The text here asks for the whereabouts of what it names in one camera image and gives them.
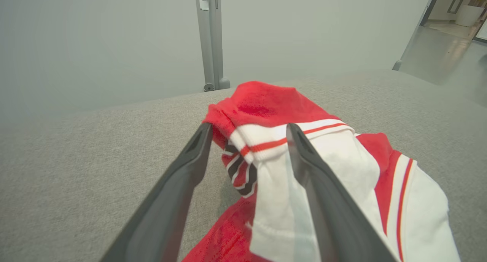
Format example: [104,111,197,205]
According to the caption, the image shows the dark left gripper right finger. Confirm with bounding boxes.
[285,123,399,262]

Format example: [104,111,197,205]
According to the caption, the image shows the white bin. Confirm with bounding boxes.
[455,4,485,27]

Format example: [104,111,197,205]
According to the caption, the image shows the red shorts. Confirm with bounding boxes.
[182,80,462,262]

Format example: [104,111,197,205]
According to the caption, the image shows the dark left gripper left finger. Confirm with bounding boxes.
[100,122,213,262]

